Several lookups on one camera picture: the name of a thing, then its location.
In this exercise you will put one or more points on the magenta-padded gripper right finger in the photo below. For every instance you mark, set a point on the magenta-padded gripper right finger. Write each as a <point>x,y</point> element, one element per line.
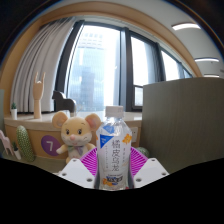
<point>151,171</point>

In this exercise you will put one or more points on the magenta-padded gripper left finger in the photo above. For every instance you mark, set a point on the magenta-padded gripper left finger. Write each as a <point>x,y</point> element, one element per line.
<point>74,172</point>

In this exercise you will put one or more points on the clear plastic drink bottle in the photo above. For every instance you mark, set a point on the clear plastic drink bottle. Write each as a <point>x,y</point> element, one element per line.
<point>114,150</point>

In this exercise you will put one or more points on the round green cactus ornament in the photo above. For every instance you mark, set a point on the round green cactus ornament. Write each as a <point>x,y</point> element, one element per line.
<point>144,152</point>

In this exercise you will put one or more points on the round purple number sign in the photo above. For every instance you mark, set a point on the round purple number sign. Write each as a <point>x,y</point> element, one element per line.
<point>49,145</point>

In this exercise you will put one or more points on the beige plush mouse toy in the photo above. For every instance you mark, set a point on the beige plush mouse toy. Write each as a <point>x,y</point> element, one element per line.
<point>77,133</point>

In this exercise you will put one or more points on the tall green cactus ornament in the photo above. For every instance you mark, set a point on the tall green cactus ornament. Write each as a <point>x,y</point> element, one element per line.
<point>25,143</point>

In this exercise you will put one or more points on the grey-green desk partition panel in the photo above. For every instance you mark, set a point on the grey-green desk partition panel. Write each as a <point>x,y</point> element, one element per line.
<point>183,123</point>

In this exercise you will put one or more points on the dark horse figurine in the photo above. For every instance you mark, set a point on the dark horse figurine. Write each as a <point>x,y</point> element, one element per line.
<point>63,101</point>

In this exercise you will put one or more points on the pink horse figurine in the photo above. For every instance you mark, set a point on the pink horse figurine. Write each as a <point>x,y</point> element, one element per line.
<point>6,143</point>

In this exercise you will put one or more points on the wooden hand model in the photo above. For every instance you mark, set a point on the wooden hand model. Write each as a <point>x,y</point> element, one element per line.
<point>38,96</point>

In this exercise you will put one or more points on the small potted plant white pot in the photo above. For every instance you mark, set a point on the small potted plant white pot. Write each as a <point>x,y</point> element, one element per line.
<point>13,113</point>

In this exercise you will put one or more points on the dark-framed window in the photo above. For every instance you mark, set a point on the dark-framed window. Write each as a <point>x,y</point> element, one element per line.
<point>96,66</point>

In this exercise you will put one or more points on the beige curtain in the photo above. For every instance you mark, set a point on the beige curtain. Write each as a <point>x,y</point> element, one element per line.
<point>40,60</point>

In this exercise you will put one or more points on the ceiling lights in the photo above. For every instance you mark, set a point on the ceiling lights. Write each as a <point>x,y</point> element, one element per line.
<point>185,26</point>

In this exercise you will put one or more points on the white wall socket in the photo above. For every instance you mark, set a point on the white wall socket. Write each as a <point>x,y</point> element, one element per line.
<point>134,134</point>

